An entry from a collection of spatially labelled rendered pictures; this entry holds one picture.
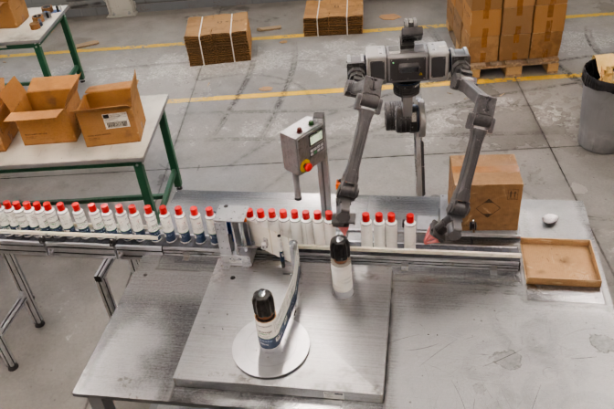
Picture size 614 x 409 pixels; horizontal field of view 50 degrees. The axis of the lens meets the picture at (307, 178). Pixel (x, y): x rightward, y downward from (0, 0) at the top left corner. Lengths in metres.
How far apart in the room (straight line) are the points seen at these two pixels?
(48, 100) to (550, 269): 3.25
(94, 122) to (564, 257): 2.78
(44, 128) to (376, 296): 2.52
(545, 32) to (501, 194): 3.39
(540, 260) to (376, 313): 0.81
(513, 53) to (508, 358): 4.01
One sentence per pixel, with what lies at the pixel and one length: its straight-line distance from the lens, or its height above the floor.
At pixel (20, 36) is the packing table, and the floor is 0.78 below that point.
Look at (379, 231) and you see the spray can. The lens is 2.95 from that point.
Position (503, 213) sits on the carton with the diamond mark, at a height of 0.96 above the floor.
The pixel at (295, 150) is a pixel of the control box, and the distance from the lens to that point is 2.76.
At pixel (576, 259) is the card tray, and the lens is 3.17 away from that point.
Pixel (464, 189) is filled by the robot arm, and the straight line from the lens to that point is 2.84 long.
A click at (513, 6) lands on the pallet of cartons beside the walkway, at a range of 6.14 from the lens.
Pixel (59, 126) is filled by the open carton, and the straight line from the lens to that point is 4.44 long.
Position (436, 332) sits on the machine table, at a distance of 2.78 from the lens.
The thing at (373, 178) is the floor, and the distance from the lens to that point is 4.97.
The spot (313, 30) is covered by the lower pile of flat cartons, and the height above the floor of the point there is 0.06.
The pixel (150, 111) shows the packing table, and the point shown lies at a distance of 4.60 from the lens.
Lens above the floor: 2.93
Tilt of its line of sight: 36 degrees down
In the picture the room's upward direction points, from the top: 6 degrees counter-clockwise
